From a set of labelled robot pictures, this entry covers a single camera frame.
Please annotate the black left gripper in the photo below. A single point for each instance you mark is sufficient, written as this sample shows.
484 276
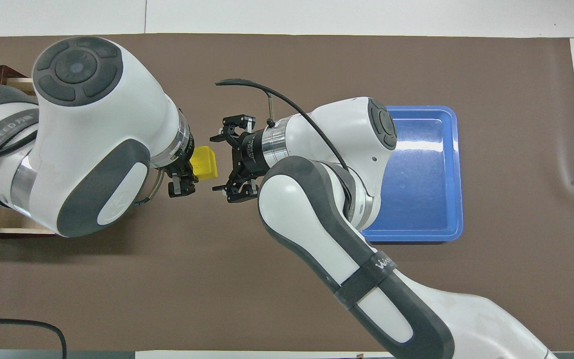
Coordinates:
190 142

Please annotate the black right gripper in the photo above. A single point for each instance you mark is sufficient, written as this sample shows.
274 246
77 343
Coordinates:
251 152

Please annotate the yellow cube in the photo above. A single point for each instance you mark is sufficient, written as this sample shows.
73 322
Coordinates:
205 163

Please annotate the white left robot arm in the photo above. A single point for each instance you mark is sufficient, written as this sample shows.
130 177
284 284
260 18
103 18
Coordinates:
107 99

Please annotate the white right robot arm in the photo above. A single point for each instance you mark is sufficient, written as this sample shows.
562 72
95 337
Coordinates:
317 224

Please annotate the blue plastic tray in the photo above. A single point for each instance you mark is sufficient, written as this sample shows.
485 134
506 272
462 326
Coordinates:
426 174

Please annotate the brown paper table mat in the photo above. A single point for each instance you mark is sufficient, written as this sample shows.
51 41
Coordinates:
416 65

